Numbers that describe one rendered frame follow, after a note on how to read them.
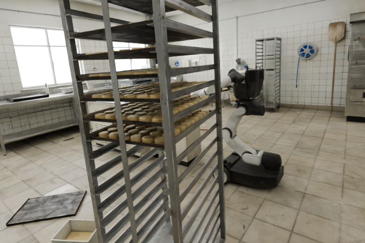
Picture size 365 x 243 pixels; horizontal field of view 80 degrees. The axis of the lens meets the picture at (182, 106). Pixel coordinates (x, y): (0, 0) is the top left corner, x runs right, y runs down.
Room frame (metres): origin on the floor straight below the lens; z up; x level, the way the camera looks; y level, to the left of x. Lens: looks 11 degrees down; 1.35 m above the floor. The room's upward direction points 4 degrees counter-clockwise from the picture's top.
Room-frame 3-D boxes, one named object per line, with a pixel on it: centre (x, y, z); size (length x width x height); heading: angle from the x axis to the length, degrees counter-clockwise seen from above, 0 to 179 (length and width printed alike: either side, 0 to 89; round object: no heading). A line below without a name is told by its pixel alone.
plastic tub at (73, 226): (1.46, 0.87, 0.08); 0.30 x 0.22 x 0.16; 82
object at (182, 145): (2.98, 0.15, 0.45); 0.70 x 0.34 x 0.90; 51
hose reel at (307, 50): (5.39, -3.10, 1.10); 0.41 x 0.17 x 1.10; 52
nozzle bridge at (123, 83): (3.30, 0.55, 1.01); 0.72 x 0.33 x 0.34; 141
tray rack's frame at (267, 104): (5.60, -2.26, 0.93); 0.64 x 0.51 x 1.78; 145
